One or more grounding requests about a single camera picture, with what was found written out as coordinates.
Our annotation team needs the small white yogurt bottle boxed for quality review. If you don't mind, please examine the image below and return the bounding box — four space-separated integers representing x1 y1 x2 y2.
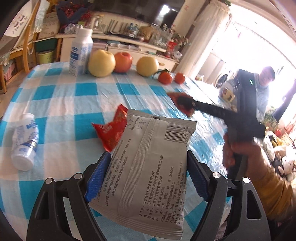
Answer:
11 113 39 171

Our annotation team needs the grey wipes packet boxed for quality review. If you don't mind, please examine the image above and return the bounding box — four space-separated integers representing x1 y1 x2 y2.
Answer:
89 109 196 240

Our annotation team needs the red snack wrapper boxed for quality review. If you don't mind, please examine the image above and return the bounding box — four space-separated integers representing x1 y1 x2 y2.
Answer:
92 104 128 153

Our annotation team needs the red candy wrapper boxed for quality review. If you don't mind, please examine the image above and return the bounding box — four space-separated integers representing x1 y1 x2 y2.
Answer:
166 92 195 118

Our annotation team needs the operator right hand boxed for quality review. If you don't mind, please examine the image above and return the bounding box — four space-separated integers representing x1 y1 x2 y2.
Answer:
223 133 269 181

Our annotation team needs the seated person in coat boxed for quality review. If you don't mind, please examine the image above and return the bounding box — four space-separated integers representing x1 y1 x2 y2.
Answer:
219 66 275 121

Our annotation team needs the small tangerine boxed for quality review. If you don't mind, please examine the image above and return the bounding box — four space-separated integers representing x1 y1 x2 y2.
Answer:
174 73 186 85

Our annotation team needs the tangerine with leaf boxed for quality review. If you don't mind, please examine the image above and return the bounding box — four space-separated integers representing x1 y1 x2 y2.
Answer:
153 69 173 85

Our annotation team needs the white standing air conditioner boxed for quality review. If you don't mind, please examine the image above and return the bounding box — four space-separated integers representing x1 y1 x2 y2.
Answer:
176 1 230 79

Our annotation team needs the yellow pear right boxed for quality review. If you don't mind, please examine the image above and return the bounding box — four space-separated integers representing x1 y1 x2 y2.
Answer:
136 56 159 77

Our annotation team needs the yellow pear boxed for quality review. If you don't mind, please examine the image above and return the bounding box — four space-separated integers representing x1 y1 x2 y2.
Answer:
88 49 116 77
136 56 159 77

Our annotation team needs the blue checkered tablecloth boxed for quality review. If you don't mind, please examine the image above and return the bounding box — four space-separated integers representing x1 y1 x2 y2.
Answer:
1 62 225 239

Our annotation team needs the red apple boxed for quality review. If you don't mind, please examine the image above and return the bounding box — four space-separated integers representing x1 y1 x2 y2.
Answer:
114 52 133 73

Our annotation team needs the black flat television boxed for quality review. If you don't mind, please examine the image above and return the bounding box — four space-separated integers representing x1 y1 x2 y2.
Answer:
91 0 185 27

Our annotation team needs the white tv cabinet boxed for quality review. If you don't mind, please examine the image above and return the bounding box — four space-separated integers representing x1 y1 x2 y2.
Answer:
55 33 179 72

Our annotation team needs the yellow pear left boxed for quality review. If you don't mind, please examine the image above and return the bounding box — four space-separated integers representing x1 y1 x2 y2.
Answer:
88 49 116 77

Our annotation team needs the green waste bucket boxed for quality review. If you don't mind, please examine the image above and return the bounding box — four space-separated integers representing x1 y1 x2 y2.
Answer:
38 50 55 64

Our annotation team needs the tall white milk bottle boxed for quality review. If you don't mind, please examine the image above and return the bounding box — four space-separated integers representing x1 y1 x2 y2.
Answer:
69 28 93 76

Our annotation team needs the wooden chair with cloth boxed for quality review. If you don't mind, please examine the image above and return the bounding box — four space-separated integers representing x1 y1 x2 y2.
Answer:
1 1 50 94

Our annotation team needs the dark flower bouquet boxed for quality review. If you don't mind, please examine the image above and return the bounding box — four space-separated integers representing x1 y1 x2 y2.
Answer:
55 0 93 25

